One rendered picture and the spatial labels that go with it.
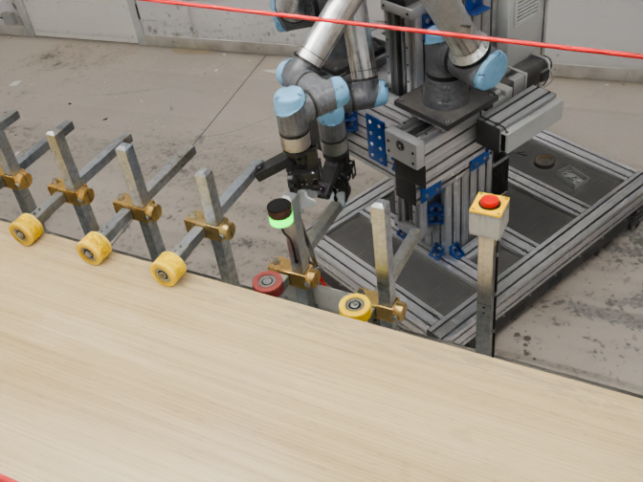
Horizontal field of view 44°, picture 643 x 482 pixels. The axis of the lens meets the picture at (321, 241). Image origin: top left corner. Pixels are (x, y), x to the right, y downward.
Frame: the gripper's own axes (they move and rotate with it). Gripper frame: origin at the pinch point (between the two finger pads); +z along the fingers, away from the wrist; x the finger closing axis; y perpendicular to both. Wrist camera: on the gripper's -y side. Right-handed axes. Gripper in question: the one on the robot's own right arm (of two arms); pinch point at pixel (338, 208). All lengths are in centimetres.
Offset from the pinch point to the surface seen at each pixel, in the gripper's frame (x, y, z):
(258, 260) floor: 70, 47, 83
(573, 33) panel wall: -21, 238, 57
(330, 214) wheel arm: -1.1, -6.7, -3.4
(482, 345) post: -55, -33, 4
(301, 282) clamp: -5.3, -33.8, -2.0
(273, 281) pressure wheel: -1.6, -41.3, -7.9
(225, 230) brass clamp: 16.8, -33.2, -13.6
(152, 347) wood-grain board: 16, -72, -7
